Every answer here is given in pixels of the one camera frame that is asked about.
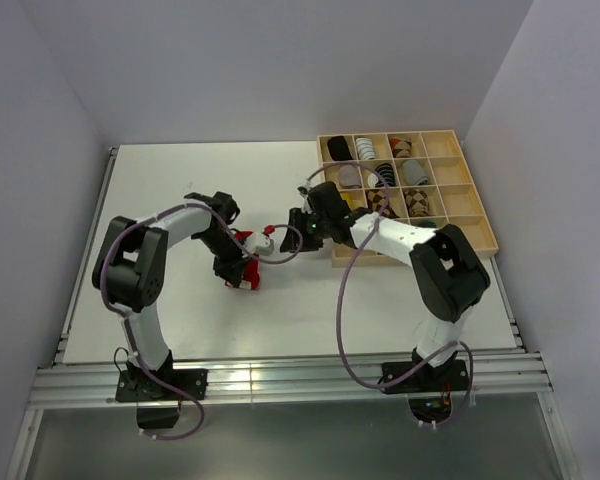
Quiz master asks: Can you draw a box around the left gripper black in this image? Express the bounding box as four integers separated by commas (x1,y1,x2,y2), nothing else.
196,230,254,288

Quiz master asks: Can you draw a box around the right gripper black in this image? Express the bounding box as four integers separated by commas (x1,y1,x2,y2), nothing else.
279,207,331,253

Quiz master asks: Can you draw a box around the red sock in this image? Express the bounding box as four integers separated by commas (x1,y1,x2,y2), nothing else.
225,229,261,291

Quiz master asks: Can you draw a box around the dark green reindeer sock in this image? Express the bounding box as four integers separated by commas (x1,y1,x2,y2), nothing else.
417,221,438,229

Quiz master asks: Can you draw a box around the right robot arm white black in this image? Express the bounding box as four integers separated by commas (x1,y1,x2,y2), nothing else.
280,182,491,390

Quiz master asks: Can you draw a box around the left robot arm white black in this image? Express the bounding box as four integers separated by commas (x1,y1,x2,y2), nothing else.
92,192,250,399

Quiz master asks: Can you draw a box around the rolled yellow sock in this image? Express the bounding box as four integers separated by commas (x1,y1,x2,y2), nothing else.
341,192,365,209

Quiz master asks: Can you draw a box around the rolled grey beige sock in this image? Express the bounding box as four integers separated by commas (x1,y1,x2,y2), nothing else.
338,165,362,189

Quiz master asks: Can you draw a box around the rolled black striped sock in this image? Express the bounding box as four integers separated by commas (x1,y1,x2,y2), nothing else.
368,162,396,188

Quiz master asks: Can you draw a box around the rolled white striped sock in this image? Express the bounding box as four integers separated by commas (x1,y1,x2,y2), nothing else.
355,137,376,160

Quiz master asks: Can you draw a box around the rolled dark argyle sock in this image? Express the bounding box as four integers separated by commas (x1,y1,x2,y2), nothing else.
404,188,435,218

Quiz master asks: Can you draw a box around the rolled orange argyle sock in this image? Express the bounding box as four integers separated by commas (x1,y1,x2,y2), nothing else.
388,136,413,158

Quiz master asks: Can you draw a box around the wooden compartment tray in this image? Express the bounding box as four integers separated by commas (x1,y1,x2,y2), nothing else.
318,130,499,259

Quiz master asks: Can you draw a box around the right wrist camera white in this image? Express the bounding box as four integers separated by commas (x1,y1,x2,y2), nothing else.
297,185,311,200

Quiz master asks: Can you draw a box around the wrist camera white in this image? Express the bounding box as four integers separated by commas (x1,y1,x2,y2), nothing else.
297,185,311,200
251,232,275,256

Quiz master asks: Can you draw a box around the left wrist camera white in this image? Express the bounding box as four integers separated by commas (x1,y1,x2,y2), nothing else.
251,232,275,256

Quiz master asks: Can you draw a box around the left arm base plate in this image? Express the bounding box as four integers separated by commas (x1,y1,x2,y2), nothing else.
115,364,209,403

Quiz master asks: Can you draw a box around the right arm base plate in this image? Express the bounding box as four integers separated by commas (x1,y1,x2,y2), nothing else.
378,358,471,395

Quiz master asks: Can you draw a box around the aluminium frame rail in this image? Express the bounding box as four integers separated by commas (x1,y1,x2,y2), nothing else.
27,351,553,410

